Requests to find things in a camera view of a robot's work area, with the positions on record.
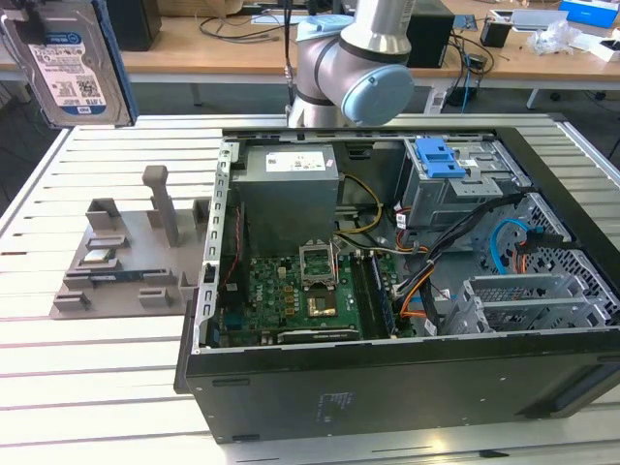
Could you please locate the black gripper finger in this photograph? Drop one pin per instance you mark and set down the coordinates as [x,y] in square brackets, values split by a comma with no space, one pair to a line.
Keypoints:
[35,24]

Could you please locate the hard disk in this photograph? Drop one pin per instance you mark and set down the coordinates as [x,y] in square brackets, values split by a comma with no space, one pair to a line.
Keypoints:
[72,72]

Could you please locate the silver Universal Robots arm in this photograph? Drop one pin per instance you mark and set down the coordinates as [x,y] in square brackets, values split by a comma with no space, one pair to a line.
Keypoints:
[349,72]

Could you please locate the grey metal disk bay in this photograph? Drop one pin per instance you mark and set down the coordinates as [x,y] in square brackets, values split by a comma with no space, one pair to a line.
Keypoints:
[523,310]

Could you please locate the large black box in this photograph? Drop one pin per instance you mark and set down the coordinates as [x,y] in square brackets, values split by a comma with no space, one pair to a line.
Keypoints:
[140,24]

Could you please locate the silver CPU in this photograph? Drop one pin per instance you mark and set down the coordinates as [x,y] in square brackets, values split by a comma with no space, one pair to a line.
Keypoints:
[99,257]

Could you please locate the grey-brown parts rack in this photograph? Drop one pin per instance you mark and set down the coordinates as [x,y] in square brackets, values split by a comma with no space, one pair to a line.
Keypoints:
[140,252]

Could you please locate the blue RAM stick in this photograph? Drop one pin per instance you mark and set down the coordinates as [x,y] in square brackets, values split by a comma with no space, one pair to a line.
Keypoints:
[118,277]

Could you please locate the grey power supply unit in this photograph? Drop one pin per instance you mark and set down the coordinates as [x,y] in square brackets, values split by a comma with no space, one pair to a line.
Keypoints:
[286,203]

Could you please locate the green motherboard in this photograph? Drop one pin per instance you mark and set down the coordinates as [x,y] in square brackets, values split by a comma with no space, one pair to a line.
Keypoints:
[276,300]

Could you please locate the CPU socket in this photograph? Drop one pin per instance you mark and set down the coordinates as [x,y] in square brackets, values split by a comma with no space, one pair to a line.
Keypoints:
[319,271]

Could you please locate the black tower box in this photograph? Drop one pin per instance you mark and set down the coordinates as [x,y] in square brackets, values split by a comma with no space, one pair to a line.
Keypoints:
[433,34]

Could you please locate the gold chipset heatsink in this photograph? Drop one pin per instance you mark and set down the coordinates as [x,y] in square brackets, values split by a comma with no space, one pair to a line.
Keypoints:
[322,306]

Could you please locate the white power strip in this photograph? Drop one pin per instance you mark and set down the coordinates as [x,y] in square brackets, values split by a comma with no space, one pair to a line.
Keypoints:
[437,101]

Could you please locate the black graphics card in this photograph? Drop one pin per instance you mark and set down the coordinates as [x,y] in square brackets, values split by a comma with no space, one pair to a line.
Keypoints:
[317,335]

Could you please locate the blue plastic drive latch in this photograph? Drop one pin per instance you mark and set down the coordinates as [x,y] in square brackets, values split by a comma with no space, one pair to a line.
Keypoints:
[438,157]

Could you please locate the grey optical drive cage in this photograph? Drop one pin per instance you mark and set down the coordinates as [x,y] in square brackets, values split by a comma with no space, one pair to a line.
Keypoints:
[436,198]

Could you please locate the installed RAM sticks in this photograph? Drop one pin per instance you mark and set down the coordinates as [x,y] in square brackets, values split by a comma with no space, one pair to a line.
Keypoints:
[382,295]

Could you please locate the small black open box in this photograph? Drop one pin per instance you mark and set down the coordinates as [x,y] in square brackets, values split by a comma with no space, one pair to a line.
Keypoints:
[495,35]

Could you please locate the grey flat tray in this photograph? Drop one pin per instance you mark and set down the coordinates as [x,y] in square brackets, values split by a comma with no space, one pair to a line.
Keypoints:
[533,18]

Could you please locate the black open PC case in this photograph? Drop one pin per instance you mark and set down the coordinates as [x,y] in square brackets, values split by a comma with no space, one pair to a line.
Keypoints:
[387,392]

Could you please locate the clear plastic bags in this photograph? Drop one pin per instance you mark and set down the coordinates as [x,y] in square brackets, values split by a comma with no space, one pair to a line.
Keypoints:
[552,38]

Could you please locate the blue cardboard box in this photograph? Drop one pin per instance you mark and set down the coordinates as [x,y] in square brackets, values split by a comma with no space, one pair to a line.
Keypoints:
[583,10]

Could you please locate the white open box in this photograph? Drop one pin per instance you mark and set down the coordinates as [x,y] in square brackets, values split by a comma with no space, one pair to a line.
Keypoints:
[598,47]

